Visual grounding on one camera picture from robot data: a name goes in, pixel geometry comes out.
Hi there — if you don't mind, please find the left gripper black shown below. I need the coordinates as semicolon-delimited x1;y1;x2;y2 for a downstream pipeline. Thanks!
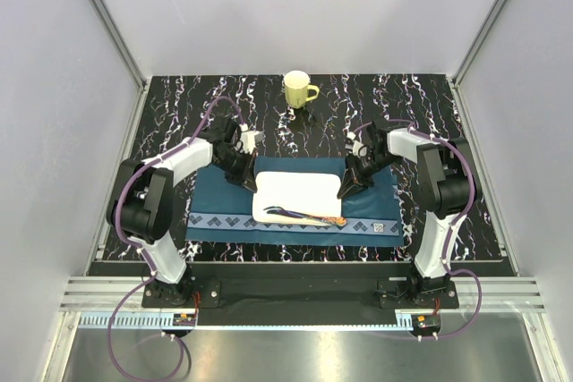
215;149;258;193

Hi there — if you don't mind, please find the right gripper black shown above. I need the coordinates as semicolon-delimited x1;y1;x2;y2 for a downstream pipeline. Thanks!
336;150;399;200

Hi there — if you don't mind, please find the white rectangular plate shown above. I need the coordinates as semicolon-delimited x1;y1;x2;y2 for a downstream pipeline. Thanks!
252;171;342;225

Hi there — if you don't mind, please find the blue cloth placemat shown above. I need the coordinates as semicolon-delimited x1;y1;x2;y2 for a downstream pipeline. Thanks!
186;166;404;248

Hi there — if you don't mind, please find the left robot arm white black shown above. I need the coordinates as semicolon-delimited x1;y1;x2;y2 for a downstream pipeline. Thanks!
106;118;264;307

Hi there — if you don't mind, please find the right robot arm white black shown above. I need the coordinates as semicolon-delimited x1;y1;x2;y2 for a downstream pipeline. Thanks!
338;123;482;308

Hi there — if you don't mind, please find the blue fork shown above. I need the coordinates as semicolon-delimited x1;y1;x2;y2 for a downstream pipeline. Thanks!
262;206;323;225

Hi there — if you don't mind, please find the yellow-green ceramic mug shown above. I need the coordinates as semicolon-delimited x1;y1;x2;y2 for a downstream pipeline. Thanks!
283;71;320;109

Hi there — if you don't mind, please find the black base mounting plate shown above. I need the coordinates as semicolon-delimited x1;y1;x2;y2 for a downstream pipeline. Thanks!
143;263;459;310

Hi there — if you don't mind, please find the left connector box black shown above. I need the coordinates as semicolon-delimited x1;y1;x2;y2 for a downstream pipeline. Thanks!
172;312;198;329

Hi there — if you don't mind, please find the right connector box orange black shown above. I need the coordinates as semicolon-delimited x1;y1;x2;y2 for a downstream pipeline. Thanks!
412;313;441;337

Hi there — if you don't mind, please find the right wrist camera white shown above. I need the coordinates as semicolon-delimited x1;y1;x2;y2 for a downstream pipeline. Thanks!
345;132;368;157

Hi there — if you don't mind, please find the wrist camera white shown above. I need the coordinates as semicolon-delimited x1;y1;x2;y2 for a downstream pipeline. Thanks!
345;132;368;157
236;123;265;154

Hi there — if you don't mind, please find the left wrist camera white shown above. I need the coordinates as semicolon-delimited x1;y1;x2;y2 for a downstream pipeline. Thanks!
236;123;265;154

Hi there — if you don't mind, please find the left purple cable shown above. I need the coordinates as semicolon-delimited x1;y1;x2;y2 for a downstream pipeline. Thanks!
107;95;248;378

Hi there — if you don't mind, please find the aluminium front frame rail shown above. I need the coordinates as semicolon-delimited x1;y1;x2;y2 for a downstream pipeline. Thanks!
60;276;545;313

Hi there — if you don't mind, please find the white slotted cable duct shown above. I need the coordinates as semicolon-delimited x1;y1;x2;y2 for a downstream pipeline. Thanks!
78;312;441;330

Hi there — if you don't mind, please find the right aluminium frame post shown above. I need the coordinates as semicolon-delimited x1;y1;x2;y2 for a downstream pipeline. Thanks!
451;0;538;88

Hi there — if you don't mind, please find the aluminium frame post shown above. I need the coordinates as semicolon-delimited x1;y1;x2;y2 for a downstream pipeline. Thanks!
451;0;538;88
64;0;150;90

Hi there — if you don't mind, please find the left aluminium frame post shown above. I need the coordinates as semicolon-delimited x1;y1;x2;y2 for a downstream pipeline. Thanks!
64;0;150;90

